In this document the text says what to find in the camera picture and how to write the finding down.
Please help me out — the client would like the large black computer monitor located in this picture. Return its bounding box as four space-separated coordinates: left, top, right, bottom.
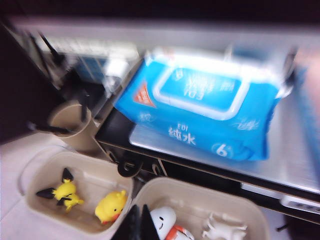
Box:
0 22 66 146

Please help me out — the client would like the silver tipped pen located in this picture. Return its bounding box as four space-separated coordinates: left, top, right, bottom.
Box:
26 121 74 136

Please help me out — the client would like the black marker pen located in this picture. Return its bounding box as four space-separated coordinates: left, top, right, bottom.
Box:
79 93 89 126

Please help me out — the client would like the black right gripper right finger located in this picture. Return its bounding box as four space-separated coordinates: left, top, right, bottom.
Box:
142 203 160 240

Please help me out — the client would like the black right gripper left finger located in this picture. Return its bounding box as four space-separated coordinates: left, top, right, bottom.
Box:
116 204 144 240

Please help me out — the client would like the wooden desk shelf organizer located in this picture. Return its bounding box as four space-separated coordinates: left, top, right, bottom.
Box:
95 109 320 227

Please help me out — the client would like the black monitor with silver bezel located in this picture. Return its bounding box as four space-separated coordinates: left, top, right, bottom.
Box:
0 0 320 51

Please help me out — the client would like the silver flat laptop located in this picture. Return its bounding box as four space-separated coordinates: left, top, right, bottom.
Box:
128 94 320 194

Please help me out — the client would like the white power strip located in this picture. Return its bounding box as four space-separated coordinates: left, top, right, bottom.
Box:
279 194 320 215

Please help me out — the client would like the yellow duck doll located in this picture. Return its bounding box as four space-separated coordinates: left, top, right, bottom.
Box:
94 189 129 225

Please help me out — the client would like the beige paper cup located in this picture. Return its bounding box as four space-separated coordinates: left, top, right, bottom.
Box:
48 99 101 154

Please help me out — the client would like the small white cat doll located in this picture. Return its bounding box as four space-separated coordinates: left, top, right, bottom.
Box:
201 211 249 240

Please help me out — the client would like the beige paper box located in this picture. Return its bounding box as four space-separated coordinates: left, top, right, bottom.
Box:
18 145 135 235
124 176 271 240

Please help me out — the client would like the blue wet wipes pack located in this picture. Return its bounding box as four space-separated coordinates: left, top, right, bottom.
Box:
113 48 294 161

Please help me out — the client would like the white doll with orange shirt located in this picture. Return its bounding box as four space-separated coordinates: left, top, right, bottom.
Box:
149 206 195 240

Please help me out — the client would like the yellow and black Pichu doll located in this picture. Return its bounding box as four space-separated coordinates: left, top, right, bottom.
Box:
35 167 85 213

